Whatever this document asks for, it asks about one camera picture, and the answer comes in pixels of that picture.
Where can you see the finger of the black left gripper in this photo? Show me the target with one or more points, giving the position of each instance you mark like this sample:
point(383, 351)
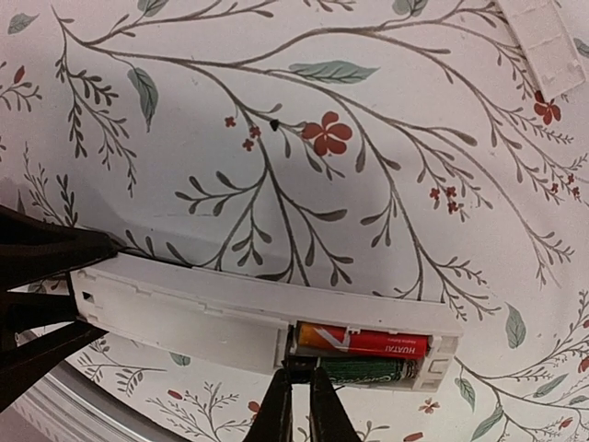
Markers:
point(32, 250)
point(26, 364)

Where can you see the floral patterned table mat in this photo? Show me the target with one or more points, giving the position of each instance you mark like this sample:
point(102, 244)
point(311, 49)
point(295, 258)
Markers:
point(390, 148)

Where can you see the white battery cover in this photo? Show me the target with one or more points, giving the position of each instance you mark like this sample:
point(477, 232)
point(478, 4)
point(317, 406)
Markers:
point(548, 46)

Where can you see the aluminium front frame rail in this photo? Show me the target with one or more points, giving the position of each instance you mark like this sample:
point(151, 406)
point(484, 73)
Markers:
point(66, 406)

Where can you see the red green battery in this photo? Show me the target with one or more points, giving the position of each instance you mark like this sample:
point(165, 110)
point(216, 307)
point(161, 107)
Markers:
point(363, 343)

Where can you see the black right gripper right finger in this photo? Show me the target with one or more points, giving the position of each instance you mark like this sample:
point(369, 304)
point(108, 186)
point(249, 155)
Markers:
point(328, 420)

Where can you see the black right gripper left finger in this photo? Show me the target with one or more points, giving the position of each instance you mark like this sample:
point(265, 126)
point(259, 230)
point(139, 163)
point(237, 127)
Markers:
point(274, 421)

